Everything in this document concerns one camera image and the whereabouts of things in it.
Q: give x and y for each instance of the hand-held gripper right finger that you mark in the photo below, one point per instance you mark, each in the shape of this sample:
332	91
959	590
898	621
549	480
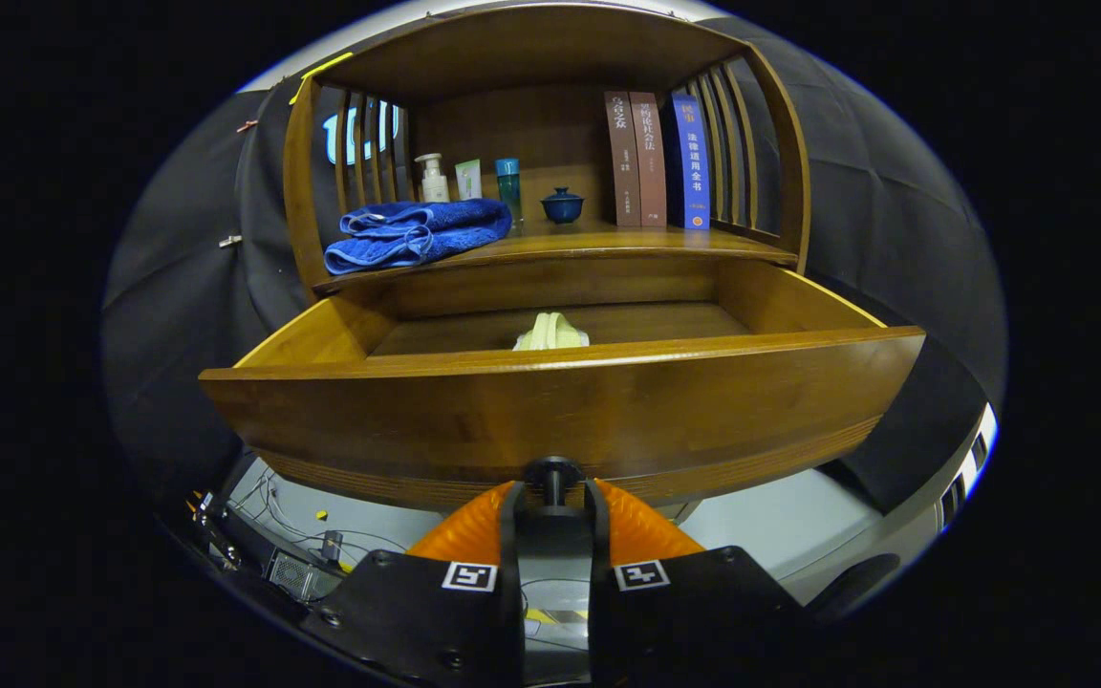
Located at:
600	573

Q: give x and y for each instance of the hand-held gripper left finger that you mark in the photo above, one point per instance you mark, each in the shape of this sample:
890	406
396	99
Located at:
510	573

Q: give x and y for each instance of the wooden drawer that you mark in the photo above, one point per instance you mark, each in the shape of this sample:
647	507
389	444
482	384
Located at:
560	420

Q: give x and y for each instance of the reddish brown book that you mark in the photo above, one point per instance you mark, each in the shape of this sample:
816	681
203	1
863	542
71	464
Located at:
651	172

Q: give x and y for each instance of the grey electronic box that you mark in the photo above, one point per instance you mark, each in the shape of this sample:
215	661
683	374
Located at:
297	573

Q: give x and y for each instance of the blue towel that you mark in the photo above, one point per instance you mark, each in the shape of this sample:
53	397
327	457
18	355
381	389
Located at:
417	234

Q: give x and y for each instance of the white green tube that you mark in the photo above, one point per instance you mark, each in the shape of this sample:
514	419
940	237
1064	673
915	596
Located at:
468	182

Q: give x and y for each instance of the blue capped clear bottle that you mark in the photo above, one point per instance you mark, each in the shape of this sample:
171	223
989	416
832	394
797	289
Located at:
509	191

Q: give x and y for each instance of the wooden countertop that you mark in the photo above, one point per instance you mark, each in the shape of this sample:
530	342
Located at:
589	239

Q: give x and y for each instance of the white pump bottle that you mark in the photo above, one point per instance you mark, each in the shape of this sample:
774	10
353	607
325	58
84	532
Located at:
434	186

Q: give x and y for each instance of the wooden cabinet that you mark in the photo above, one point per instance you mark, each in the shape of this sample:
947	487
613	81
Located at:
531	124

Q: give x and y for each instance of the blue book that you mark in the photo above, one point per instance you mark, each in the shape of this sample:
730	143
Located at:
692	162

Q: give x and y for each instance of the blue lidded teacup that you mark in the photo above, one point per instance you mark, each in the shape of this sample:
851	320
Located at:
562	207

